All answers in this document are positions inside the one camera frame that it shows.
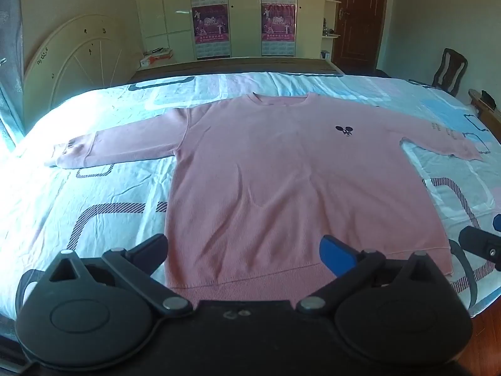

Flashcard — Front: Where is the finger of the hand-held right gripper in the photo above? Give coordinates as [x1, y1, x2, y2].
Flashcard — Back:
[458, 215, 501, 272]

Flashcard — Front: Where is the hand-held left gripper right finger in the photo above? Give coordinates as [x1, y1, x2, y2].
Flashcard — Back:
[295, 235, 450, 316]

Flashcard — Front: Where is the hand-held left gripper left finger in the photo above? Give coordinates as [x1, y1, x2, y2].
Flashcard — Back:
[43, 233, 194, 319]

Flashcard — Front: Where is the pink sweater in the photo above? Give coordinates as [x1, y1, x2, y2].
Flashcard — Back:
[44, 92, 484, 308]

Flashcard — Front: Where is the bed with patterned sheet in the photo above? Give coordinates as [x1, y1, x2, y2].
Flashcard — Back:
[0, 71, 501, 322]

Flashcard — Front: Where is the wooden side table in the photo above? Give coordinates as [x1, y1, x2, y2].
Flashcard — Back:
[468, 89, 501, 136]

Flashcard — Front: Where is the dark wooden chair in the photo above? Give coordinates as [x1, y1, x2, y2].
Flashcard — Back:
[409, 48, 469, 97]

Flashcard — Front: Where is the stack of books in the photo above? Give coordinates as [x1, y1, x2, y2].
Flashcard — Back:
[140, 47, 174, 67]

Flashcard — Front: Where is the white round headboard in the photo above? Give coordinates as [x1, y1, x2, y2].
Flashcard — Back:
[23, 13, 134, 106]

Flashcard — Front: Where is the cream corner shelf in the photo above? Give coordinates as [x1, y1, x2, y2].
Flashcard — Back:
[322, 0, 343, 64]

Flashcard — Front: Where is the brown wooden door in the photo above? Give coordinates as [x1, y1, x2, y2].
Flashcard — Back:
[332, 0, 393, 75]

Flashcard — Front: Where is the grey patterned curtain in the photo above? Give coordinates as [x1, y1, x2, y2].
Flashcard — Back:
[0, 0, 29, 147]

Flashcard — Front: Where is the cream wardrobe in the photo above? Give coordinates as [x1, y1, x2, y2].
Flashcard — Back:
[133, 0, 327, 62]

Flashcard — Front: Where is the dark wooden bed frame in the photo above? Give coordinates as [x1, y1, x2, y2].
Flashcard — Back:
[128, 57, 346, 84]

